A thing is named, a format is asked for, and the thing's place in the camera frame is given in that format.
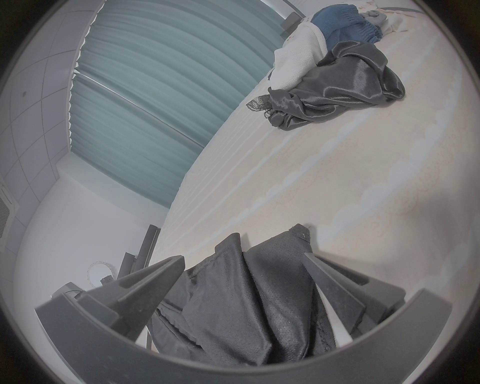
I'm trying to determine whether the blue-green curtain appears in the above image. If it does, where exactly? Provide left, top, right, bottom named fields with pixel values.
left=75, top=0, right=301, bottom=149
left=68, top=73, right=205, bottom=209

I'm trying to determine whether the black T-shirt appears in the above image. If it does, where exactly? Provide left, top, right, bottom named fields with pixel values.
left=148, top=224, right=361, bottom=366

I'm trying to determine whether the grey bedside table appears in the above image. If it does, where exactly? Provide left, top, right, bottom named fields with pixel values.
left=279, top=11, right=304, bottom=36

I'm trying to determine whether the round white-framed mirror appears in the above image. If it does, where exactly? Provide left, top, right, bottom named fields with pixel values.
left=87, top=260, right=114, bottom=284

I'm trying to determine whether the bed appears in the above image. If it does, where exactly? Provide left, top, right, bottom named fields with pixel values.
left=135, top=0, right=474, bottom=355

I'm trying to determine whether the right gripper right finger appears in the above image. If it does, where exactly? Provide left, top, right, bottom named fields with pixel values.
left=301, top=251, right=407, bottom=337

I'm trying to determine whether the pile of clothes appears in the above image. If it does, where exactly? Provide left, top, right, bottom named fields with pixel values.
left=268, top=4, right=407, bottom=91

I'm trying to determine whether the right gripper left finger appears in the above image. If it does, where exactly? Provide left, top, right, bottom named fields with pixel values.
left=76, top=255, right=185, bottom=341

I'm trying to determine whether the black satin garment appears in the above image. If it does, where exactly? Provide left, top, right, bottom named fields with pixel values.
left=245, top=40, right=406, bottom=132

